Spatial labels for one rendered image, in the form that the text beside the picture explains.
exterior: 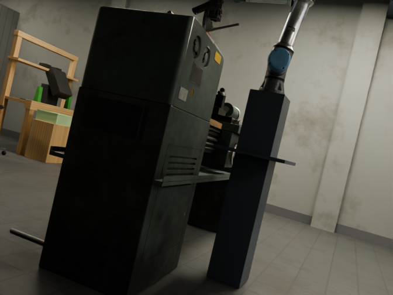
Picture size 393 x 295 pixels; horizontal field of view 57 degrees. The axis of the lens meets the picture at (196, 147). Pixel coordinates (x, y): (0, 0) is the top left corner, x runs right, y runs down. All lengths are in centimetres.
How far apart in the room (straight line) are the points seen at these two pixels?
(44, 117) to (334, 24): 415
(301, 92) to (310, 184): 128
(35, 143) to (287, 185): 350
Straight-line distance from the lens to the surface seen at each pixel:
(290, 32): 208
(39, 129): 539
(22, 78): 808
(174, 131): 163
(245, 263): 212
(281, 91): 213
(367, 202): 516
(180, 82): 159
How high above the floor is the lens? 74
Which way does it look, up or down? 1 degrees down
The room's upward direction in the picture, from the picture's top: 13 degrees clockwise
